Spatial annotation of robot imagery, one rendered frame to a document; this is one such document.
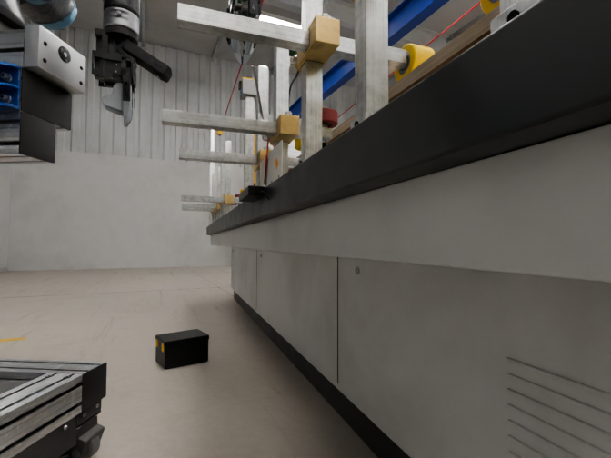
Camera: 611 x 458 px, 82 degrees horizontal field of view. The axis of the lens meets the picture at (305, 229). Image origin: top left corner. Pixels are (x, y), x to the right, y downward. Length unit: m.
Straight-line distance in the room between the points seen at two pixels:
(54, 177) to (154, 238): 2.21
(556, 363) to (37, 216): 8.56
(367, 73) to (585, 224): 0.34
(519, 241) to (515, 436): 0.38
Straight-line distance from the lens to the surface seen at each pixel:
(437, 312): 0.72
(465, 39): 0.72
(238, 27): 0.75
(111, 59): 0.97
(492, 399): 0.67
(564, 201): 0.31
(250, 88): 1.57
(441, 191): 0.39
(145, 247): 8.48
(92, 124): 8.89
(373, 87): 0.53
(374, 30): 0.57
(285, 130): 0.93
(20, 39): 1.01
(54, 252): 8.63
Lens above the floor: 0.54
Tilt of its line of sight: 2 degrees up
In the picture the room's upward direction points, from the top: straight up
